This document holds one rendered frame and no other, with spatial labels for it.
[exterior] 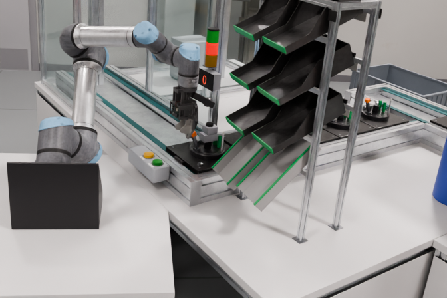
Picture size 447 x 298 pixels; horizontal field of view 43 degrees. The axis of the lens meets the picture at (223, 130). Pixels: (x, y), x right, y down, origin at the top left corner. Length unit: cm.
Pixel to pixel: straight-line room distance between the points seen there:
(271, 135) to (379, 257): 54
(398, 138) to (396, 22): 408
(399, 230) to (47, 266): 121
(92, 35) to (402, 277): 140
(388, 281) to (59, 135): 123
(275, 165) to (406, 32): 510
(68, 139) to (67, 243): 37
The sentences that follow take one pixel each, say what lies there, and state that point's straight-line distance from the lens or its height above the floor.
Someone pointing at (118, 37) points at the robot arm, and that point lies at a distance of 206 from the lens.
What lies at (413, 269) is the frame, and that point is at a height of 75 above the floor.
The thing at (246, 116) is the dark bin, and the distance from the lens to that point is 196.
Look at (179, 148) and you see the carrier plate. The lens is 227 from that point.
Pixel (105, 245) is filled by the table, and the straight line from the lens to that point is 188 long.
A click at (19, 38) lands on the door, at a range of 634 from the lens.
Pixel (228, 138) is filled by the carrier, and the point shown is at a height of 97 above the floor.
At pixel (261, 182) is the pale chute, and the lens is 192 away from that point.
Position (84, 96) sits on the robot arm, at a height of 117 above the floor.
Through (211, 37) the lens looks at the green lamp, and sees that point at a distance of 230.
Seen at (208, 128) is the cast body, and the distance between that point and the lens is 218.
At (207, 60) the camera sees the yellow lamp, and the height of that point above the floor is 129.
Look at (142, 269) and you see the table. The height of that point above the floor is 86.
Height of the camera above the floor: 193
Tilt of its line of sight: 23 degrees down
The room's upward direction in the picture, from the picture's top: 5 degrees clockwise
